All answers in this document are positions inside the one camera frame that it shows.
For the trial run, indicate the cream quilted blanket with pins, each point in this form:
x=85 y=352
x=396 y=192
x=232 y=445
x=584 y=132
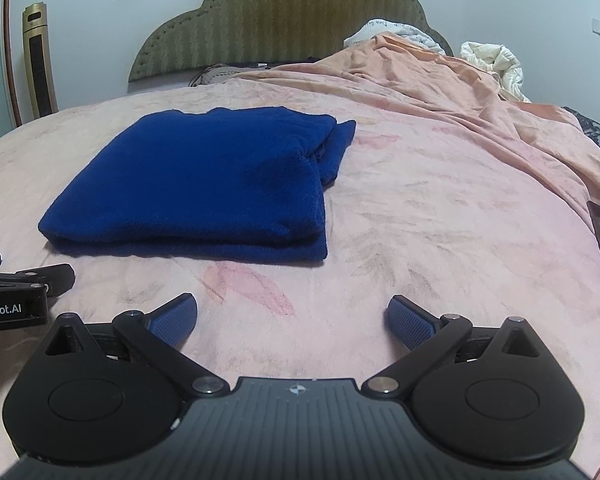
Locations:
x=501 y=64

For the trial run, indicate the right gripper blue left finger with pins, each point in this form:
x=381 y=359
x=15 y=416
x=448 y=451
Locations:
x=155 y=339

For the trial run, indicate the gold standing air conditioner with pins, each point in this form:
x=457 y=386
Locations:
x=36 y=55

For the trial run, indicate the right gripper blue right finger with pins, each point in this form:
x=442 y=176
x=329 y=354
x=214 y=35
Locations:
x=430 y=342

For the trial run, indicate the olive green padded headboard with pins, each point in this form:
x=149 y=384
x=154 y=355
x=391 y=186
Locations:
x=271 y=31

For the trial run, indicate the dark blue sweater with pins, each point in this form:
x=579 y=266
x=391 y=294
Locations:
x=238 y=185

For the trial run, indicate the white floral pillow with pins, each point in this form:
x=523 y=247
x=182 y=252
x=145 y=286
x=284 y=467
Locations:
x=378 y=26

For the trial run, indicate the pink bed sheet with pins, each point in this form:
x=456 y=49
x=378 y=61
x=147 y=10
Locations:
x=448 y=195

